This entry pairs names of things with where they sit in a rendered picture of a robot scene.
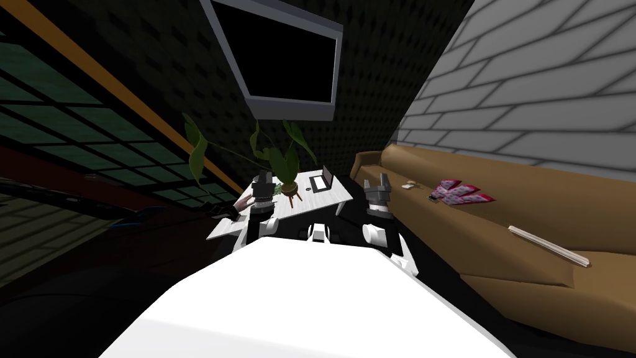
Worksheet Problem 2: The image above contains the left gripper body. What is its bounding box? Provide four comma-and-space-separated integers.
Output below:
250, 171, 278, 204

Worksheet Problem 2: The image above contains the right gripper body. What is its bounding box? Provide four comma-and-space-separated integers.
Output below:
365, 186, 394, 207

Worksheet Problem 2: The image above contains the green potted plant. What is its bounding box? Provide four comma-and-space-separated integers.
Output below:
181, 111, 319, 209

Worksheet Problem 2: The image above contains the white table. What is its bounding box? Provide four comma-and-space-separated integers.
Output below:
206, 168, 354, 242

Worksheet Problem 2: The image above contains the open laptop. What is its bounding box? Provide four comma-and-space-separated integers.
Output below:
307, 165, 335, 195

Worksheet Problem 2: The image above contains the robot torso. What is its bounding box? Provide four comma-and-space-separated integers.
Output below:
98, 223, 517, 358

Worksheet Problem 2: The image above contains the grey framed dark window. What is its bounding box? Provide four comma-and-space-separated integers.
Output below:
198, 0, 345, 122

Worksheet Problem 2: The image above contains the brown sofa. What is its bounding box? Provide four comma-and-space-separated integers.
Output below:
350, 144, 636, 355

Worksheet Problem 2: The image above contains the pale wooden stick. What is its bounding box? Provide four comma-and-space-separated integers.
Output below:
507, 224, 592, 269

